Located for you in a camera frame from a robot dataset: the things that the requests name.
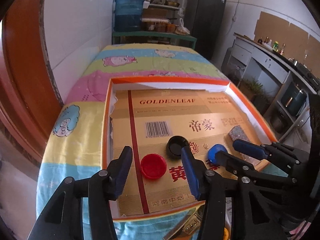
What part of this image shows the white Hello Kitty lighter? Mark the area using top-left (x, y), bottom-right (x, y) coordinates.
top-left (226, 197), bottom-right (232, 229)

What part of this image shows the blue bottle cap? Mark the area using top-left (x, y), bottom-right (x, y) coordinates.
top-left (208, 144), bottom-right (227, 165)

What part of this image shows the glitter floral lighter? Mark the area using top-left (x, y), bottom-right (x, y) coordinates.
top-left (228, 125), bottom-right (260, 166)

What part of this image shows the gold rectangular lighter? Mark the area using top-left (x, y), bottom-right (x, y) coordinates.
top-left (163, 209), bottom-right (202, 240)

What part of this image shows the large orange bottle cap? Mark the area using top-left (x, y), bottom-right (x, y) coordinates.
top-left (223, 228), bottom-right (229, 240)

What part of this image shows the black bottle cap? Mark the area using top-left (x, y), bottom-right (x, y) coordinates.
top-left (166, 135), bottom-right (189, 159)

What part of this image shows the red bottle cap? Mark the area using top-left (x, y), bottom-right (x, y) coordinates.
top-left (140, 153), bottom-right (167, 180)

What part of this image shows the cartoon patterned quilt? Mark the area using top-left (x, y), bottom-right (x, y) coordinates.
top-left (36, 43), bottom-right (288, 240)

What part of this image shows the white kitchen counter cabinet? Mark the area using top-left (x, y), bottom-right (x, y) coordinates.
top-left (223, 34), bottom-right (317, 143)

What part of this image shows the potted green plant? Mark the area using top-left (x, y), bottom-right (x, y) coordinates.
top-left (239, 79), bottom-right (270, 115)

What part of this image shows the golden cardboard liner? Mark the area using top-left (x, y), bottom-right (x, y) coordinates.
top-left (111, 90), bottom-right (261, 217)

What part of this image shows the shallow orange-rimmed box tray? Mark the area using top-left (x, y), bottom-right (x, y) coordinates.
top-left (101, 76), bottom-right (276, 222)

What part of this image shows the green side table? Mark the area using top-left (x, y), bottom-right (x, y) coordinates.
top-left (112, 31), bottom-right (197, 49)

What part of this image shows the plastic bag of food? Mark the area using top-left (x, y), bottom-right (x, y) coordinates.
top-left (175, 18), bottom-right (190, 35)

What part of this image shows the black refrigerator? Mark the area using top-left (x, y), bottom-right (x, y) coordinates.
top-left (184, 0), bottom-right (227, 60)

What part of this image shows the blue water jug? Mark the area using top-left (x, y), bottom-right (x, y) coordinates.
top-left (114, 0), bottom-right (145, 32)

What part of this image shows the red wooden door frame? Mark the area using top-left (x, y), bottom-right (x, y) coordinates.
top-left (1, 0), bottom-right (63, 164)

